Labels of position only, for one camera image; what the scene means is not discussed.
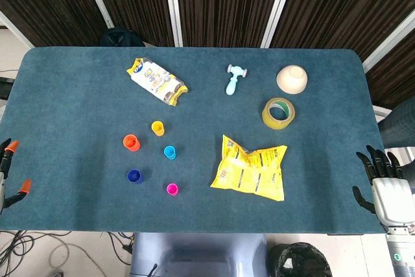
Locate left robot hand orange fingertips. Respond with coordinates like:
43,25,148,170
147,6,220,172
0,138,32,215

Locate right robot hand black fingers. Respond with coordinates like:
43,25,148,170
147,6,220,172
352,145,415,226

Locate dark blue plastic cup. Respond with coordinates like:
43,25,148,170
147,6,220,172
126,169,144,185

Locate yellow plastic cup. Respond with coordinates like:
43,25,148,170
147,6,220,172
150,120,165,138

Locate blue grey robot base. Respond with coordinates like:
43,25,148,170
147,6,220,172
130,232,269,277

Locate black box device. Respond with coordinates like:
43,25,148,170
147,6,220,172
0,77,14,100

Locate person in blue denim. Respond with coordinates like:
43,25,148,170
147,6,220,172
377,97,415,150

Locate teal felt table cloth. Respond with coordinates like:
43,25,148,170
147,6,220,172
0,46,392,235

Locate black trash bin with bag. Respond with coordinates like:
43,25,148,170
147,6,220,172
267,241,333,277

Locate orange plastic cup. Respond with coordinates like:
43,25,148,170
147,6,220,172
123,134,141,152

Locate clear packing tape roll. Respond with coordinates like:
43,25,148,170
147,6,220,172
261,97,296,130

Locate yellow snack bag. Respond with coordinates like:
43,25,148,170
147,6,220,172
209,134,289,202

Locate beige upturned bowl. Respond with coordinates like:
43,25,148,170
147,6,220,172
276,64,309,95

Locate black chair back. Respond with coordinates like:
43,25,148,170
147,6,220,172
99,27,146,48

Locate white yellow cookie package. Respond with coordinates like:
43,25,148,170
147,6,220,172
126,57,189,107

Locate light blue toy hammer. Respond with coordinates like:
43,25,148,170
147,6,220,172
225,64,249,97

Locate black floor cable bundle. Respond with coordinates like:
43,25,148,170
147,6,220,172
0,230,72,270

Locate grey floor cable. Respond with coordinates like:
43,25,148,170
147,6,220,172
48,234,98,277

